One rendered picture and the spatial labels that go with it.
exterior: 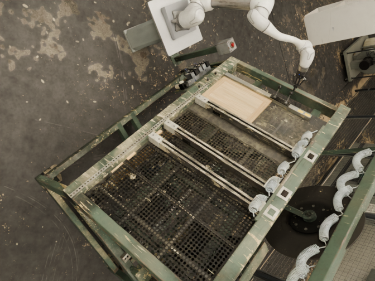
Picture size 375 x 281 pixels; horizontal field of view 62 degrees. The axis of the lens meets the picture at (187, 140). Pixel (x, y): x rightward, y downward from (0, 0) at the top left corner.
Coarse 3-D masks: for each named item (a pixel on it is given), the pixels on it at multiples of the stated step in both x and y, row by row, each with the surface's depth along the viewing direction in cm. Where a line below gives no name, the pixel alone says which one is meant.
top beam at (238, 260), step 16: (336, 112) 280; (336, 128) 267; (320, 144) 255; (304, 160) 244; (304, 176) 235; (256, 224) 208; (272, 224) 209; (256, 240) 201; (240, 256) 194; (224, 272) 188; (240, 272) 191
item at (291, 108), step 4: (228, 72) 321; (228, 76) 317; (232, 76) 317; (236, 80) 314; (240, 80) 314; (244, 84) 310; (248, 84) 310; (248, 88) 309; (252, 88) 306; (256, 88) 307; (256, 92) 306; (260, 92) 303; (264, 92) 303; (268, 96) 299; (272, 100) 299; (280, 104) 295; (284, 108) 295; (288, 108) 292; (292, 108) 290; (296, 108) 290; (292, 112) 292; (296, 112) 289; (304, 112) 287; (300, 116) 288; (304, 116) 285; (308, 120) 286
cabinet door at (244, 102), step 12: (216, 84) 312; (228, 84) 313; (240, 84) 313; (204, 96) 299; (216, 96) 300; (228, 96) 301; (240, 96) 302; (252, 96) 302; (264, 96) 302; (228, 108) 291; (240, 108) 291; (252, 108) 292; (264, 108) 292; (252, 120) 281
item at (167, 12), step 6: (186, 0) 294; (168, 6) 281; (174, 6) 285; (180, 6) 290; (186, 6) 295; (162, 12) 284; (168, 12) 282; (168, 18) 283; (168, 24) 287; (174, 24) 288; (174, 30) 288; (186, 30) 298; (192, 30) 302; (174, 36) 289; (180, 36) 294
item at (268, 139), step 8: (200, 96) 291; (200, 104) 292; (208, 104) 285; (216, 104) 285; (216, 112) 284; (224, 112) 279; (232, 120) 277; (240, 120) 273; (240, 128) 276; (248, 128) 269; (256, 128) 269; (256, 136) 269; (264, 136) 263; (272, 136) 263; (272, 144) 262; (280, 144) 257; (288, 144) 258; (296, 144) 253; (304, 144) 239; (288, 152) 256; (312, 152) 249; (296, 160) 255; (312, 160) 244
